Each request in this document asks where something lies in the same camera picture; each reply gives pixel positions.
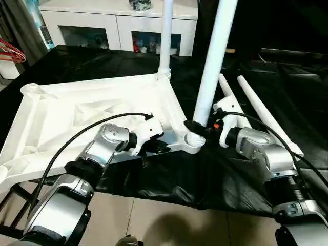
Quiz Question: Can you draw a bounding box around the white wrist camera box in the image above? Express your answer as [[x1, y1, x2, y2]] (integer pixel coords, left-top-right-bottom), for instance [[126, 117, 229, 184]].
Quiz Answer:
[[212, 97, 242, 149], [129, 116, 166, 156]]

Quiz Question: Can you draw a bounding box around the large black furniture piece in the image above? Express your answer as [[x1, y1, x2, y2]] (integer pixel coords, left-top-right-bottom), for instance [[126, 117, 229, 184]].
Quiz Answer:
[[194, 0, 328, 67]]

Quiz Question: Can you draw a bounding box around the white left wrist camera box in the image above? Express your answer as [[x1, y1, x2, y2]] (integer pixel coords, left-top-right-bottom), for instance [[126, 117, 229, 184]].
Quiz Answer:
[[129, 116, 166, 156]]

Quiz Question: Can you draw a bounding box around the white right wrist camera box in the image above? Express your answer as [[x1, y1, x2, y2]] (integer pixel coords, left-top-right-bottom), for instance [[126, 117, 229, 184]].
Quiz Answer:
[[212, 97, 242, 149]]

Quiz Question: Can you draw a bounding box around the white plastic table top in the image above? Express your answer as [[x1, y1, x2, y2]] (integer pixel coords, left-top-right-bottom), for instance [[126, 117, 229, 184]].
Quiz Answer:
[[0, 72, 207, 194]]

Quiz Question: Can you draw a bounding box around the black mat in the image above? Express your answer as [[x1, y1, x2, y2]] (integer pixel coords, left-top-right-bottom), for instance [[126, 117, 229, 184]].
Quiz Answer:
[[0, 45, 328, 218]]

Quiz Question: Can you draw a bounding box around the white cabinet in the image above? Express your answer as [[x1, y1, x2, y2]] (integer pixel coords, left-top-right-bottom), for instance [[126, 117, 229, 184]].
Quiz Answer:
[[38, 0, 199, 57]]

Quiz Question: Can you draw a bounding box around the dark glass bowl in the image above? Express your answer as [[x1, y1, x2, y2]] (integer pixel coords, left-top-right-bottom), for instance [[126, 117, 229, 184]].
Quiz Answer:
[[128, 0, 153, 11]]

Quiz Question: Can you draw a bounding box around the black robot left foot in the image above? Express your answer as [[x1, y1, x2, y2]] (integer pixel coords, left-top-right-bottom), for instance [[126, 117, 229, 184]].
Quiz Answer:
[[115, 235, 143, 246]]

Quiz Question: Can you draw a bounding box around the white plastic table leg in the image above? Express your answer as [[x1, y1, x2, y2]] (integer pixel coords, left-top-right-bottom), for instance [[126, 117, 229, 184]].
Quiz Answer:
[[217, 73, 248, 116], [192, 0, 239, 138], [157, 0, 175, 79], [236, 75, 304, 158]]

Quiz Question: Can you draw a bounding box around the red clothes hanger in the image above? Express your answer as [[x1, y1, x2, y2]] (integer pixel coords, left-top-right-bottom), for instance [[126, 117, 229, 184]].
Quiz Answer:
[[0, 37, 26, 64]]

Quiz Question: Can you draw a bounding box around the pale blue translucent object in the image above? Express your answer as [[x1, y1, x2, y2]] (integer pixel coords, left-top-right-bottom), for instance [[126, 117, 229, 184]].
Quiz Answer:
[[26, 0, 55, 49]]

